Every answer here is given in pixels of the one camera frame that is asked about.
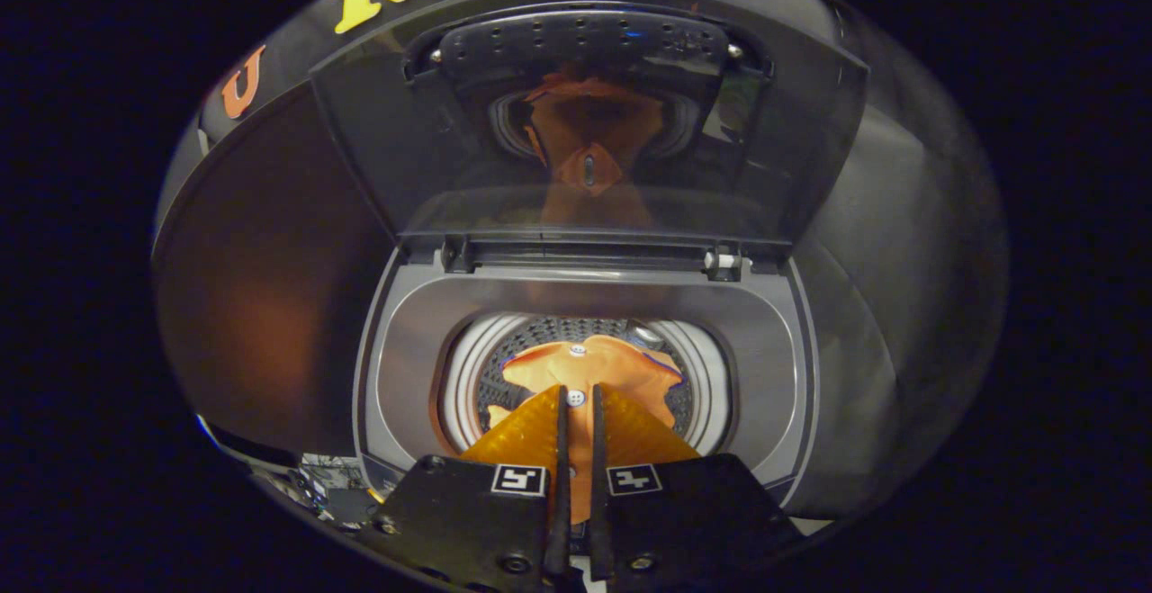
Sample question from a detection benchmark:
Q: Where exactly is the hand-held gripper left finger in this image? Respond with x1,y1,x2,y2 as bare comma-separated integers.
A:
373,384,572,592

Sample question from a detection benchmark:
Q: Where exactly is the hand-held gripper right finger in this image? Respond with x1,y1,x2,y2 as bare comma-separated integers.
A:
589,384,802,592

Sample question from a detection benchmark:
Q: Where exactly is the orange shirt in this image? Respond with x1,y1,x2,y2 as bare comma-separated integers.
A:
486,335,685,522

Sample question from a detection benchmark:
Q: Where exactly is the dark washing machine lid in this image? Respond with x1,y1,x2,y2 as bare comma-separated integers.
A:
309,0,869,247

